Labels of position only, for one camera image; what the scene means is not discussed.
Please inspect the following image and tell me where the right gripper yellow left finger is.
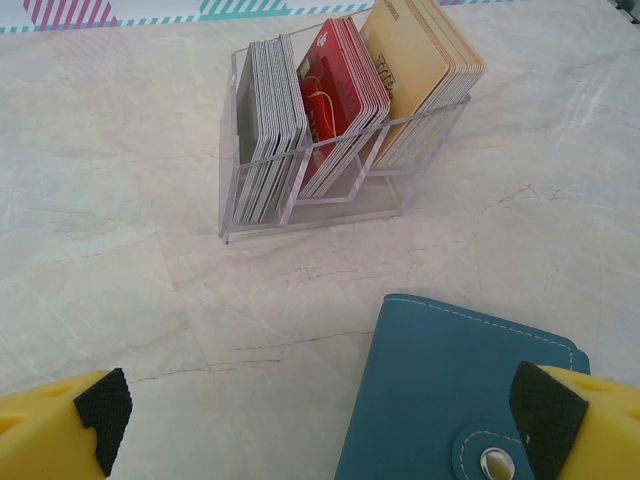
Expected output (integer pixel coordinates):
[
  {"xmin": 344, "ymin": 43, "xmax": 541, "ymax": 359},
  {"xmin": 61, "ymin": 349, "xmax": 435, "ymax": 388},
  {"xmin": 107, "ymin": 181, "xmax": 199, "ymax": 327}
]
[{"xmin": 0, "ymin": 368, "xmax": 134, "ymax": 480}]

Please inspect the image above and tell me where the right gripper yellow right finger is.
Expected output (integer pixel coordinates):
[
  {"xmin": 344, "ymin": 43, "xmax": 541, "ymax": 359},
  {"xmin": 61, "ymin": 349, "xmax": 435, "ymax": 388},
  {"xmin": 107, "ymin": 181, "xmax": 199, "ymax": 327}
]
[{"xmin": 509, "ymin": 360, "xmax": 640, "ymax": 480}]

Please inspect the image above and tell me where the blue leather card holder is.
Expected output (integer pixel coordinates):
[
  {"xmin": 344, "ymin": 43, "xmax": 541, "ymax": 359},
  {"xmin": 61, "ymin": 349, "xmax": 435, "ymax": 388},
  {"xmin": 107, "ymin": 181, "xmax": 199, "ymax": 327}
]
[{"xmin": 333, "ymin": 293, "xmax": 591, "ymax": 480}]

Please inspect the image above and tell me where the clear acrylic card organizer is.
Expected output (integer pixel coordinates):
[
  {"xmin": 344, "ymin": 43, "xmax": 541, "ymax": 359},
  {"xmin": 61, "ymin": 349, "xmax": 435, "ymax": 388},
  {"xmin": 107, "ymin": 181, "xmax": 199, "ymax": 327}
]
[{"xmin": 218, "ymin": 27, "xmax": 472, "ymax": 246}]

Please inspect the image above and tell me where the grey credit card stack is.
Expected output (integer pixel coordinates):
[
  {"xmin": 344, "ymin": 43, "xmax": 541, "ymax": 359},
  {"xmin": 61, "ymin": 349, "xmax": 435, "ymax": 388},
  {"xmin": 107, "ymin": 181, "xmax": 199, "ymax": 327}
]
[{"xmin": 233, "ymin": 33, "xmax": 307, "ymax": 225}]

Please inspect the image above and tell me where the gold credit card stack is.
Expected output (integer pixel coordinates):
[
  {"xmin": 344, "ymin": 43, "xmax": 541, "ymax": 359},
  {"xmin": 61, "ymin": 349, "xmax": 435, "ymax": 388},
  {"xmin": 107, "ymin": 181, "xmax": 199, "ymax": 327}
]
[{"xmin": 358, "ymin": 0, "xmax": 487, "ymax": 169}]

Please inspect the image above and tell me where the red credit card stack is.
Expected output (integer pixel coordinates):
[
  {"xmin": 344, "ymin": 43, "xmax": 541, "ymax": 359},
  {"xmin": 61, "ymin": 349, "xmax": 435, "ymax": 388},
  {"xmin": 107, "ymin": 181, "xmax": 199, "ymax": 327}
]
[{"xmin": 296, "ymin": 16, "xmax": 391, "ymax": 198}]

